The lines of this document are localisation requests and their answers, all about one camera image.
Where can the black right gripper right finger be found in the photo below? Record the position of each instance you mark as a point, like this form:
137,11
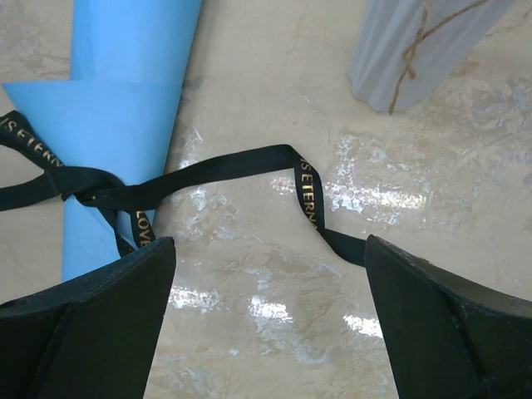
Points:
446,336

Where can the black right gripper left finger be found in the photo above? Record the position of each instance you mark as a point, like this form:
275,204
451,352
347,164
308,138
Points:
93,336

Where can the black ribbon with gold lettering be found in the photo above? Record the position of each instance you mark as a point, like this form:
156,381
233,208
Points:
107,193

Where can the blue wrapping paper sheet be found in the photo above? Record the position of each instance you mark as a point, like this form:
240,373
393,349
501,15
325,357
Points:
109,124

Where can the white ribbed ceramic vase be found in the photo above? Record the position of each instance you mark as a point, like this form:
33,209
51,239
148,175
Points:
405,49

